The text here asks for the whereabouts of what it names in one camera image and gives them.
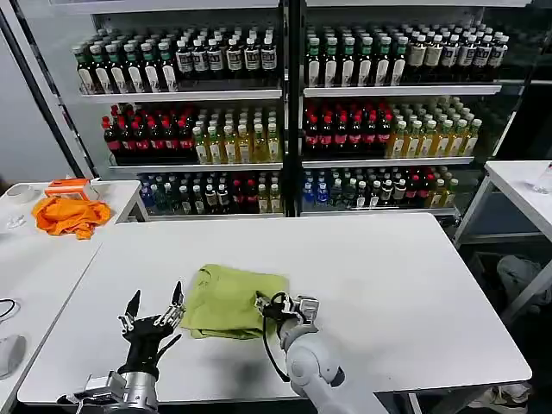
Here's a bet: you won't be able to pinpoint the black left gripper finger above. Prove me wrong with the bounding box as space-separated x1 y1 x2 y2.
117 289 142 334
155 280 187 326

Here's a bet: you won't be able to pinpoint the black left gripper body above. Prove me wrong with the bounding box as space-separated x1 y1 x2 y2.
116 314 182 375

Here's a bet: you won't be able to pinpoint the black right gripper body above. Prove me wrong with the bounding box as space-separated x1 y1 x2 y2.
261 294 299 325

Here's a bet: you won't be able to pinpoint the light green shirt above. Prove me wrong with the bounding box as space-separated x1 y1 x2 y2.
179 264 290 342

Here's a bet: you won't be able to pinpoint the large white table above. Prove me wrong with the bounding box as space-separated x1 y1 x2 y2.
16 211 533 414

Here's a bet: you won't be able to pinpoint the white side table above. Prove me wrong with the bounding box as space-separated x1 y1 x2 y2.
0 179 149 414
454 160 552 324

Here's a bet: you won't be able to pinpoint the orange cloth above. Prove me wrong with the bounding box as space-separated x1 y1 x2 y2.
32 196 113 242

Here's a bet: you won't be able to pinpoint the grey computer mouse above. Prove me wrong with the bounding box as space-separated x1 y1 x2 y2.
0 334 28 380

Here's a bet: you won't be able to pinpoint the orange and white box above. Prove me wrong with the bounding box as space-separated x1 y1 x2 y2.
44 178 101 202

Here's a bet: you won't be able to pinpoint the white tape roll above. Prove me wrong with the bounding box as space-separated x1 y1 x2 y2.
4 182 33 204

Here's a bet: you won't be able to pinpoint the shelf of bottles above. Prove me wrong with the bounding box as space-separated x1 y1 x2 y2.
299 0 536 216
71 0 287 219

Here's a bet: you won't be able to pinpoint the beige shoes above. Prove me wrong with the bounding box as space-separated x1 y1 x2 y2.
467 383 531 411

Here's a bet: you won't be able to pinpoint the grey fabric bundle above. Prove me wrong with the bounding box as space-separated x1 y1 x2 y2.
495 254 544 303

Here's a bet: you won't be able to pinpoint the slanted black pole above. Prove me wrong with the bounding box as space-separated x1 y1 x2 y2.
0 3 101 180

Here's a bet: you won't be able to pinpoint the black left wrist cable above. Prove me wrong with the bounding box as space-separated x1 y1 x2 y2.
155 334 183 361

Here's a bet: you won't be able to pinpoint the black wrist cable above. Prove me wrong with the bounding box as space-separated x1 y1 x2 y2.
155 334 183 361
260 292 292 383

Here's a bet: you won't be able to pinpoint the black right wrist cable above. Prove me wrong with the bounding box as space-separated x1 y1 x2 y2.
260 292 292 383

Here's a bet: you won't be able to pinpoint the thin black cable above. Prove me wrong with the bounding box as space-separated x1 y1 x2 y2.
0 298 22 323

